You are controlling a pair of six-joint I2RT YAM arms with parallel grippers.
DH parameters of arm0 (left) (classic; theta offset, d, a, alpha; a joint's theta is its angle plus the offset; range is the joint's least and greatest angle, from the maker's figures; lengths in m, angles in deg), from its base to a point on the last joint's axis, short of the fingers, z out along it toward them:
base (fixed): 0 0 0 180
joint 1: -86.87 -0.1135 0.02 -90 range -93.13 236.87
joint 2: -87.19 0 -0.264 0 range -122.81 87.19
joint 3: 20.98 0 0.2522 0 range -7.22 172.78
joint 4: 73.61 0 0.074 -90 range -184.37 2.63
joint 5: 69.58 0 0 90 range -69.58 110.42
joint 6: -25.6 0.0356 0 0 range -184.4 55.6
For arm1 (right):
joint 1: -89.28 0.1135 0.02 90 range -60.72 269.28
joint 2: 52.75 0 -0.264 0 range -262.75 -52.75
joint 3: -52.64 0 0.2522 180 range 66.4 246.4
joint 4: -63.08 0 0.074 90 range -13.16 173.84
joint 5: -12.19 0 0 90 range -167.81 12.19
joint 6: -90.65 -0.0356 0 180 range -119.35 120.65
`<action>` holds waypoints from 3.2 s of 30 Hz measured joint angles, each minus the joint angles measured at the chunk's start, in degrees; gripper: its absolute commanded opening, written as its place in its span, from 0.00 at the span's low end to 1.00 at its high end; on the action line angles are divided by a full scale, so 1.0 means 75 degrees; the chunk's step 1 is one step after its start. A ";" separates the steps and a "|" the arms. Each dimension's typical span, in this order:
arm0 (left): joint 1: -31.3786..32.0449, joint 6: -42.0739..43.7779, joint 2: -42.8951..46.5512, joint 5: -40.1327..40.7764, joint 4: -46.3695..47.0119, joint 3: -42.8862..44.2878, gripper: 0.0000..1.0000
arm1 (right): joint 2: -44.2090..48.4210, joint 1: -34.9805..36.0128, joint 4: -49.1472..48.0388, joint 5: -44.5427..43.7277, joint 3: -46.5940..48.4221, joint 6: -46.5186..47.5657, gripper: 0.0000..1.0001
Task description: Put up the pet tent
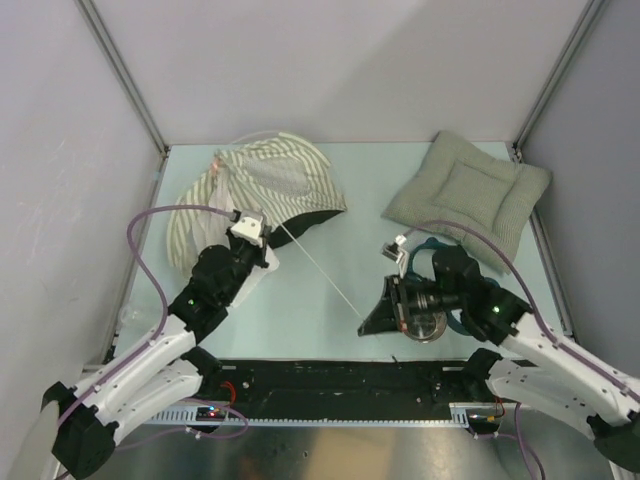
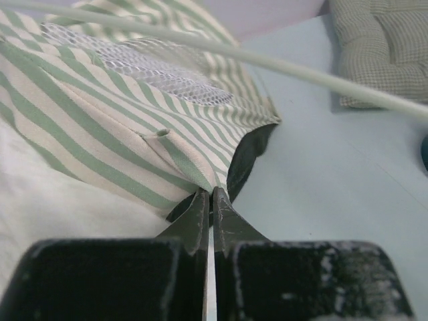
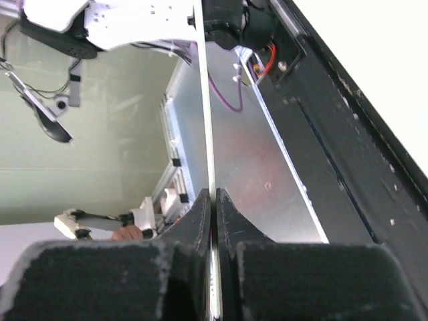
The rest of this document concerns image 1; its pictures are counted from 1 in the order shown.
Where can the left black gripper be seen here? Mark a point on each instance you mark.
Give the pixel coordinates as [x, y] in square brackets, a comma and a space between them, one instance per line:
[261, 252]

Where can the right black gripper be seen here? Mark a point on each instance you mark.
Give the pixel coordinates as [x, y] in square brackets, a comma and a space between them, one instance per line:
[390, 312]

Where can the striped green white pet tent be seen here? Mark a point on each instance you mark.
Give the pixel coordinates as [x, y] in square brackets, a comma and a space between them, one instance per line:
[213, 188]

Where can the green checked cushion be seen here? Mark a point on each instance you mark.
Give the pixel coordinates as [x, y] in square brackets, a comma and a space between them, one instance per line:
[471, 197]

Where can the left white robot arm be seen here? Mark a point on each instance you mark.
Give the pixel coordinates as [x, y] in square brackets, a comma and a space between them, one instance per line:
[166, 365]

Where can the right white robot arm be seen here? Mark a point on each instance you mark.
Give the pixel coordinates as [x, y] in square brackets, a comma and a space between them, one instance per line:
[568, 383]

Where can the stainless steel bowl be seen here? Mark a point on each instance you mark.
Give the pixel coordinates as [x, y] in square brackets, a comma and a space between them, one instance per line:
[426, 327]

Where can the teal double bowl stand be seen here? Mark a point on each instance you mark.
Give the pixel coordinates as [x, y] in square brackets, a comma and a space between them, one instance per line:
[454, 270]

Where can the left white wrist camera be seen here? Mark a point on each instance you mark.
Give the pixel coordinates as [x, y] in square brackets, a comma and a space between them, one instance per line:
[248, 225]

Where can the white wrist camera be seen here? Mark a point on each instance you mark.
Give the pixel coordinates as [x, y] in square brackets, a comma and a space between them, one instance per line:
[248, 225]
[396, 252]

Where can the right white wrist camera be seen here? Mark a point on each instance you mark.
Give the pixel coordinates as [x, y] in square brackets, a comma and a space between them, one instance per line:
[396, 252]

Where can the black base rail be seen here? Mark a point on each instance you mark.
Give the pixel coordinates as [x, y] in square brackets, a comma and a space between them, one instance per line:
[343, 390]

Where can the white slotted cable duct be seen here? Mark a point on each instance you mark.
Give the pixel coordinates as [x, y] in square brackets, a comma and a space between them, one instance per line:
[193, 416]

